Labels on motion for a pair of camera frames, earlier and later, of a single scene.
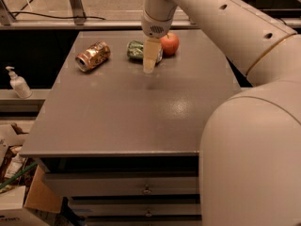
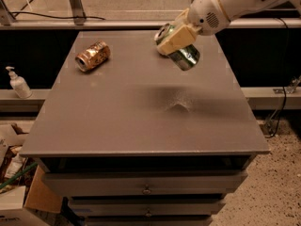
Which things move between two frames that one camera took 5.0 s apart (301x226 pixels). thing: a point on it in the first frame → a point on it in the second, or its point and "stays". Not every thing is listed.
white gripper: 152,27 → 205,11
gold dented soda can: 92,56 stays
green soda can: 135,50 → 185,58
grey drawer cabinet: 124,144 stays
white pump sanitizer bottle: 19,84 stays
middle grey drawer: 139,206 stays
